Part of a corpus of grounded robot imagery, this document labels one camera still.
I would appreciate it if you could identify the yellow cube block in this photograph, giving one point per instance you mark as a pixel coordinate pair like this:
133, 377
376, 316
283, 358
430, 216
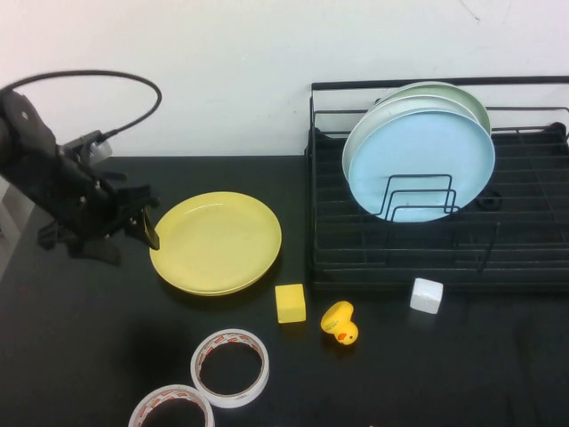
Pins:
291, 304

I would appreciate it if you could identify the white double-sided tape roll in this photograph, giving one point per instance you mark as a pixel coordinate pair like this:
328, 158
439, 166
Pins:
231, 400
178, 390

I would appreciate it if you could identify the white cube block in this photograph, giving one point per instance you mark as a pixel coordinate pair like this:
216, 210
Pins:
426, 295

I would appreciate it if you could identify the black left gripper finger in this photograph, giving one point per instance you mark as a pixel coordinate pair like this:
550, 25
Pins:
148, 229
98, 251

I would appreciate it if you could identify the light blue plate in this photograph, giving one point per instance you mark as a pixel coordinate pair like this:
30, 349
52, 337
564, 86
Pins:
422, 147

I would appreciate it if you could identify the yellow plastic plate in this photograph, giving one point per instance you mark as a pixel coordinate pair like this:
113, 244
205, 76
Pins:
222, 242

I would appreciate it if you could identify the yellow rubber duck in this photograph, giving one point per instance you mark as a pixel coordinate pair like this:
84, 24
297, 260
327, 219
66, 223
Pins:
338, 322

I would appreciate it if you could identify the pale grey plate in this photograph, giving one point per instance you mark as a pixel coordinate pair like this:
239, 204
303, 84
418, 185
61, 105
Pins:
411, 103

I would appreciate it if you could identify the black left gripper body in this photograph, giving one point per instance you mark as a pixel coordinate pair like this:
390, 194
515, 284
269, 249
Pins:
80, 200

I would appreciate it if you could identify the pale green plate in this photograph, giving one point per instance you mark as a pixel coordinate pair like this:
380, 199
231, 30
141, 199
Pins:
444, 91

